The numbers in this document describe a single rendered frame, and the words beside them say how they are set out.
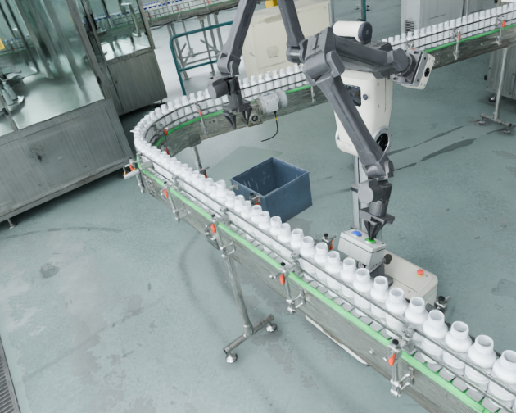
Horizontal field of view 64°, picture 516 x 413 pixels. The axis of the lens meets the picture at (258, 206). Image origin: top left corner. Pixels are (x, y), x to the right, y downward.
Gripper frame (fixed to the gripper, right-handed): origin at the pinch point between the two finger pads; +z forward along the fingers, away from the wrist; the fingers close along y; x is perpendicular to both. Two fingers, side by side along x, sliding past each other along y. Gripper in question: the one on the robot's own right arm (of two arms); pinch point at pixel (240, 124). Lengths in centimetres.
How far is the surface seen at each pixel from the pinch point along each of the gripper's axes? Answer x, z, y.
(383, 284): 84, 24, 16
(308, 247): 54, 26, 17
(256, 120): -104, 49, -80
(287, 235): 43, 27, 16
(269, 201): -9, 49, -13
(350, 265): 70, 27, 14
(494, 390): 117, 35, 19
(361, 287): 77, 28, 18
